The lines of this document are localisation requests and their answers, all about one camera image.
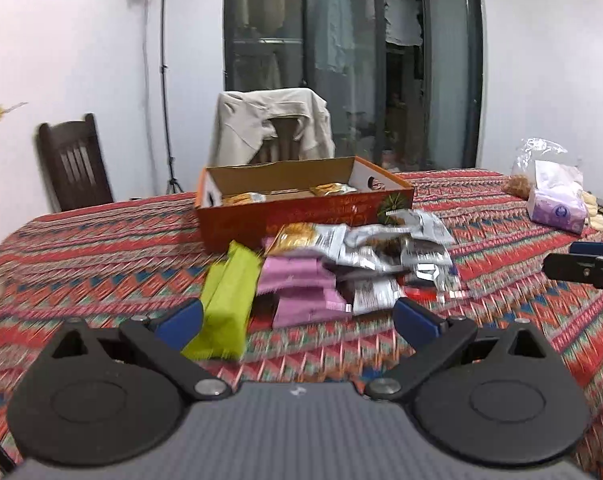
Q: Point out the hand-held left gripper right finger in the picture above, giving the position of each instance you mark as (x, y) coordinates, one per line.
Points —
(415, 321)

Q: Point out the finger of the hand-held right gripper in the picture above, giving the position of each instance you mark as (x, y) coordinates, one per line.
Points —
(581, 267)
(599, 248)

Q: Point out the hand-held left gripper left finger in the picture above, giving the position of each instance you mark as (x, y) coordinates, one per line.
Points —
(180, 321)

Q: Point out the green snack packet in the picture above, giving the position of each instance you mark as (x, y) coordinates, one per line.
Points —
(212, 285)
(231, 300)

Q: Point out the orange cardboard box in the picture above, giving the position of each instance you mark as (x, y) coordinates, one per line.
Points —
(281, 217)

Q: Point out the red snack packet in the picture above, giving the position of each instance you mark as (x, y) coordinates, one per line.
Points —
(421, 294)

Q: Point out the cream lumpy snack bag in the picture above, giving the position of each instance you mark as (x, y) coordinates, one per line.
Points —
(596, 210)

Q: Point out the long shiny silver snack packet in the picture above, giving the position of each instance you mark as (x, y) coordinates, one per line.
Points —
(434, 279)

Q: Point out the purple tissue pack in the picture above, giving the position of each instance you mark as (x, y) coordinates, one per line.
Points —
(556, 205)

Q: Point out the pink snack packet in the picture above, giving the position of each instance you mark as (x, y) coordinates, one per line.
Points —
(306, 310)
(291, 272)

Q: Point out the clear plastic bag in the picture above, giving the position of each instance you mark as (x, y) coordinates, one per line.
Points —
(536, 152)

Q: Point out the white golden snack packet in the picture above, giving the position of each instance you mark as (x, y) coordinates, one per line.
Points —
(331, 242)

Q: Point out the dark wooden chair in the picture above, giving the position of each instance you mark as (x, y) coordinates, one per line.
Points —
(76, 160)

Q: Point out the beige jacket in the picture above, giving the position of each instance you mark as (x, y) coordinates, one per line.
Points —
(241, 125)

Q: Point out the brown wooden chair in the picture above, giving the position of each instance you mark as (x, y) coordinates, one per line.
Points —
(284, 142)

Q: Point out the black light stand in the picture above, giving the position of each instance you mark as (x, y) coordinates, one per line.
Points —
(164, 110)

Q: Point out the glass sliding door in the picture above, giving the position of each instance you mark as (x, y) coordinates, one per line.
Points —
(451, 85)

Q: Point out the hanging pale garment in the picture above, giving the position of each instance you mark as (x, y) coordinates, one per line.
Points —
(339, 30)

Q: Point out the hanging white garment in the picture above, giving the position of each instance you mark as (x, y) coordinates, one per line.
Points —
(404, 15)

